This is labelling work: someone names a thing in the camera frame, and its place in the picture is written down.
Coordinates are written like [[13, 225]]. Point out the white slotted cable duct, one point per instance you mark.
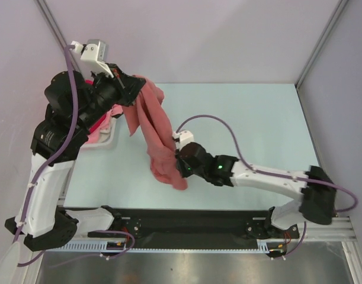
[[83, 246]]

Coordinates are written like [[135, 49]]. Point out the aluminium corner post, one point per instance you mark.
[[52, 24], [322, 41]]

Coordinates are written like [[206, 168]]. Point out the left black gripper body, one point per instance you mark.
[[108, 90]]

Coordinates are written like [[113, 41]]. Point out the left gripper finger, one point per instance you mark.
[[132, 85], [127, 98]]

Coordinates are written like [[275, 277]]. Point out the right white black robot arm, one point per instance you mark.
[[312, 193]]

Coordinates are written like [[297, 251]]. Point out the crimson red t shirt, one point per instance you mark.
[[102, 124]]

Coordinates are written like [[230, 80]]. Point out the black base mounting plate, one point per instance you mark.
[[192, 241]]

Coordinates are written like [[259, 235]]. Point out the aluminium front rail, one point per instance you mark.
[[326, 227]]

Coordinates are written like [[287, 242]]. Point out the salmon pink t shirt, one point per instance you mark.
[[148, 115]]

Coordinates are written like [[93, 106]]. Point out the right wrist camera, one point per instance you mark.
[[182, 138]]

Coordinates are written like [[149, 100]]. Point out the white plastic laundry basket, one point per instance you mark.
[[92, 146]]

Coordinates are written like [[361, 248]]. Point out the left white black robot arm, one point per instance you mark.
[[74, 107]]

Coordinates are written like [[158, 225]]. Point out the light pink t shirt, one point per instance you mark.
[[103, 136]]

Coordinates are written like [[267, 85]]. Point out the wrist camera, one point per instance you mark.
[[93, 55], [182, 138]]

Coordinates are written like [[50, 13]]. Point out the left aluminium corner post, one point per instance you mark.
[[52, 24]]

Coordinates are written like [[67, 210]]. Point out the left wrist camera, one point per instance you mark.
[[93, 55]]

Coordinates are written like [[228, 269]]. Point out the right aluminium corner post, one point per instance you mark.
[[322, 41]]

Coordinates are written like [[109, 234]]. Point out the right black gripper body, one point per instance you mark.
[[186, 170]]

